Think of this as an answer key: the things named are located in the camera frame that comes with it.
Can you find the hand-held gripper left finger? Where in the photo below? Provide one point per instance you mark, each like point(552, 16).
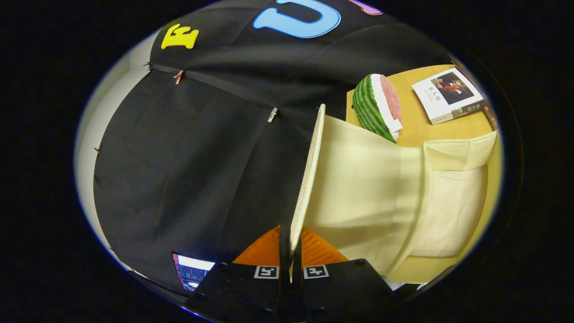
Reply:
point(242, 291)

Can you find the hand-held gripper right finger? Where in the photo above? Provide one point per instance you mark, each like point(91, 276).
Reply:
point(341, 291)

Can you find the beige fabric storage box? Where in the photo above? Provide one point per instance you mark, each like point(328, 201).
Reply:
point(358, 188)

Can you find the computer monitor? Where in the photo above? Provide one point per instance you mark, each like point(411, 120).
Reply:
point(190, 271)

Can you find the black backdrop cloth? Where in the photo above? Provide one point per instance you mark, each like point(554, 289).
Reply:
point(188, 157)

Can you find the silver clip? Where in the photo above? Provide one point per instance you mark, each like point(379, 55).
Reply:
point(272, 115)

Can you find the watermelon slice toy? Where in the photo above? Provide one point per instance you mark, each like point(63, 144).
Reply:
point(372, 107)

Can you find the white portrait cover book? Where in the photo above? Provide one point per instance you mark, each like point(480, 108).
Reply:
point(444, 96)

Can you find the copper clip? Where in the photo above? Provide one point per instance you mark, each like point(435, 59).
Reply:
point(178, 77)

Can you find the reddish cover book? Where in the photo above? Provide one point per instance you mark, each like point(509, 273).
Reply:
point(490, 117)

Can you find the black binder clip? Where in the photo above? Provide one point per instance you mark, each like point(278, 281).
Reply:
point(148, 66)

